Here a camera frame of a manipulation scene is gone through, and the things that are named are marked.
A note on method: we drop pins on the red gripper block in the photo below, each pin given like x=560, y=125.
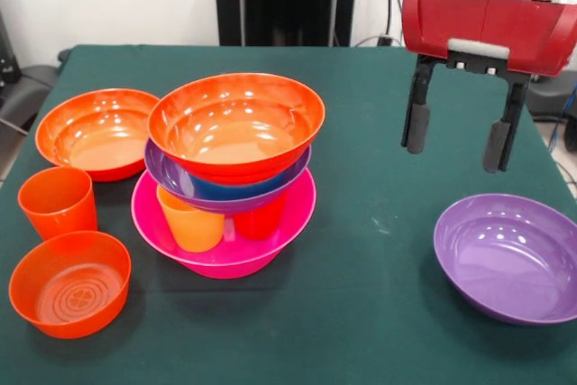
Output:
x=473, y=20

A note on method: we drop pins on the red cup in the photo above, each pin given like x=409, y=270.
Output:
x=259, y=225

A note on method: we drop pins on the large orange bowl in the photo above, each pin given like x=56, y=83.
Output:
x=85, y=132
x=234, y=128

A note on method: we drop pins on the blue bowl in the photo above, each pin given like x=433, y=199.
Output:
x=225, y=189

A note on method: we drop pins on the large pink bowl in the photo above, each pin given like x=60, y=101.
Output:
x=234, y=261

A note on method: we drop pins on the yellow cup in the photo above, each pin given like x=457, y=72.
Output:
x=194, y=227

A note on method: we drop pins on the purple bowl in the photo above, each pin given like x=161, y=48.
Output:
x=509, y=263
x=167, y=173

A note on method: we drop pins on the small orange bowl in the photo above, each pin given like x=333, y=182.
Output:
x=67, y=295

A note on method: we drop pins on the dark green tablecloth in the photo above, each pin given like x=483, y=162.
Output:
x=288, y=326

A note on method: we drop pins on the orange cup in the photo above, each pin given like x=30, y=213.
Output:
x=58, y=213

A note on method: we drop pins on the black side stand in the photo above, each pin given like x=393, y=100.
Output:
x=13, y=105

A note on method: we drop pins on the black pedestal leg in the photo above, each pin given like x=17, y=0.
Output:
x=38, y=80
x=552, y=96

